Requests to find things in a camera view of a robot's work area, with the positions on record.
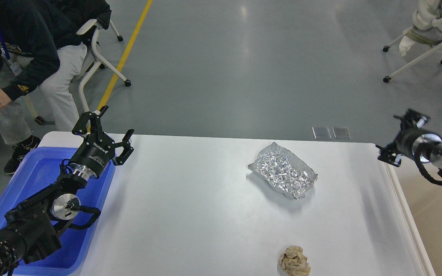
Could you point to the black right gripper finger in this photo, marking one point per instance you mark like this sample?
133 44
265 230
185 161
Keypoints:
412 121
389 155

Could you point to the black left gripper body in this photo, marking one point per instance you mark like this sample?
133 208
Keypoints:
95 153

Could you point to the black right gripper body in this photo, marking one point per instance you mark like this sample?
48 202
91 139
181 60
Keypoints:
408 141

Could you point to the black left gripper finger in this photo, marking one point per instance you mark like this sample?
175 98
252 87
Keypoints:
90 122
127 149

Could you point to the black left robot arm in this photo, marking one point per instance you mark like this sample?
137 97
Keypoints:
34 226

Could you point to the right metal floor plate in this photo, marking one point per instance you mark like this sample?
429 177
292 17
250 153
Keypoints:
341 133

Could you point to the metal floor plate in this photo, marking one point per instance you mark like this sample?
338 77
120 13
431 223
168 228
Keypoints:
341 133
321 133

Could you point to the left metal floor plate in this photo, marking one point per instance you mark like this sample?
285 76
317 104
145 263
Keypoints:
321 133

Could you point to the beige plastic bin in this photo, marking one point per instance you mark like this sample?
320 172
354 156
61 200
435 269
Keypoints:
425 203

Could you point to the white chair at right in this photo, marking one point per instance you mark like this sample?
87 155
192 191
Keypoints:
426 30

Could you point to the person in dark hoodie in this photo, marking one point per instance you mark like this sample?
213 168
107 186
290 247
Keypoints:
39 50

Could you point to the white office chair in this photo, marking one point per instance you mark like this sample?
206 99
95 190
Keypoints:
93 60

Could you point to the crumpled silver foil bag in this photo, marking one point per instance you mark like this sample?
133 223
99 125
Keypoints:
284 171

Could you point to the crumpled brown paper ball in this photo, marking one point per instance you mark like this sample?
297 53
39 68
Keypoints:
293 262

